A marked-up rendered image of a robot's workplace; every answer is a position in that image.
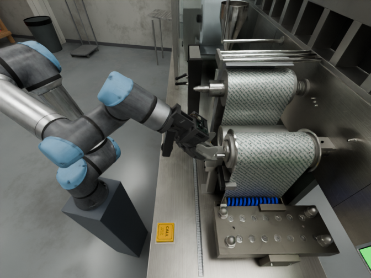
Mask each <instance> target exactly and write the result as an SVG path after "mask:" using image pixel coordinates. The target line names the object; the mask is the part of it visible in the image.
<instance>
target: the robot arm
mask: <svg viewBox="0 0 371 278"><path fill-rule="evenodd" d="M61 71H62V68H61V66H60V63H59V61H58V60H57V59H56V57H55V56H54V55H53V54H52V53H51V52H50V51H49V50H48V49H47V48H46V47H45V46H43V45H42V44H40V43H38V42H36V41H26V42H18V43H17V44H15V45H12V46H8V47H4V48H2V49H0V111H1V112H2V113H3V114H5V115H6V116H8V117H9V118H10V119H12V120H13V121H15V122H16V123H17V124H19V125H20V126H21V127H23V128H24V129H26V130H27V131H29V132H30V133H31V134H33V135H34V136H35V137H37V138H38V139H40V140H41V141H42V142H40V143H39V145H38V148H39V150H40V151H41V152H42V153H43V154H44V155H45V156H46V157H47V158H48V159H49V160H51V161H52V162H53V163H54V164H55V165H57V166H58V167H59V168H58V170H57V174H56V179H57V181H58V182H59V183H60V185H61V187H62V188H64V189H65V190H67V191H68V192H69V193H70V194H71V195H72V196H73V200H74V203H75V205H76V206H77V207H78V208H79V209H81V210H84V211H89V210H93V209H96V208H97V207H99V206H100V205H101V204H102V203H103V202H104V201H105V200H106V198H107V196H108V192H109V190H108V186H107V185H106V183H105V182H104V181H102V180H100V179H98V177H99V176H100V175H101V174H103V173H104V172H105V171H106V170H107V169H108V168H109V167H110V166H111V165H112V164H113V163H115V162H116V160H117V159H118V158H119V157H120V155H121V150H120V148H119V146H118V144H117V143H116V142H115V141H114V140H113V139H112V138H111V137H109V135H111V134H112V133H113V132H114V131H115V130H117V129H118V128H120V127H122V126H123V125H124V124H125V123H126V122H127V121H128V120H129V119H131V118H132V119H133V120H135V121H137V122H139V123H141V124H143V125H144V126H146V127H148V128H150V129H152V130H154V131H157V132H159V133H165V137H164V140H163V144H162V145H161V150H162V156H163V157H170V155H171V152H172V150H173V143H174V141H175V142H176V144H177V145H178V147H179V148H181V149H182V150H183V151H184V152H185V153H187V154H188V155H189V156H191V157H192V158H194V159H198V160H201V161H202V160H204V161H216V160H218V159H217V158H215V157H214V155H215V154H216V153H217V152H218V150H219V149H218V148H217V147H215V146H213V145H212V144H211V143H210V142H211V141H212V139H213V138H214V137H215V136H216V133H214V132H210V133H209V132H208V124H207V119H205V118H203V117H202V116H201V115H199V114H198V113H196V112H195V111H193V112H192V113H191V114H190V115H188V114H186V113H185V112H183V111H182V110H181V106H180V105H179V104H178V103H176V104H175V105H174V106H173V108H171V107H170V106H169V105H168V104H166V103H165V102H163V101H162V100H161V99H159V98H158V97H156V96H154V95H153V94H151V93H150V92H148V91H147V90H145V89H143V88H142V87H141V86H139V85H138V84H136V83H135V82H133V80H132V79H130V78H127V77H125V76H123V75H122V74H120V73H119V72H116V71H113V72H111V73H110V75H109V76H108V78H107V80H106V81H105V83H104V85H103V86H102V88H101V90H100V92H99V93H98V96H97V97H98V100H99V101H101V102H102V103H101V104H99V105H98V106H96V107H95V108H94V109H92V110H90V111H89V112H87V113H86V114H84V113H83V111H82V110H81V109H80V108H79V106H78V105H77V104H76V102H75V101H74V100H73V98H72V97H71V96H70V95H69V93H68V92H67V90H66V89H65V88H64V86H63V85H62V77H61V75H60V73H61ZM23 88H25V89H26V90H27V91H28V92H29V93H33V94H36V95H38V96H39V97H40V98H41V100H42V101H43V102H44V103H43V102H41V101H39V100H38V99H37V98H34V97H33V96H32V95H30V94H28V93H27V92H25V91H23V90H22V89H23ZM198 144H199V145H198ZM196 145H197V146H196ZM194 146H196V148H195V147H194Z"/></svg>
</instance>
